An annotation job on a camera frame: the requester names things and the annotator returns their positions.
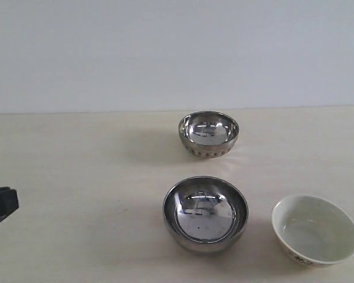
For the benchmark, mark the white ceramic patterned bowl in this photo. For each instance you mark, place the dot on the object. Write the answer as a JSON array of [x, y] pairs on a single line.
[[313, 231]]

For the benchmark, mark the plain stainless steel bowl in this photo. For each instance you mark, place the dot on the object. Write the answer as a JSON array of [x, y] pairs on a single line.
[[205, 214]]

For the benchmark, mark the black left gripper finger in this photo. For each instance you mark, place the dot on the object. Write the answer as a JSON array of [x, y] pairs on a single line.
[[9, 202]]

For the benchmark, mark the ribbed stainless steel bowl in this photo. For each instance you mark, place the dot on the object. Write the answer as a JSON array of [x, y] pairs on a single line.
[[208, 134]]

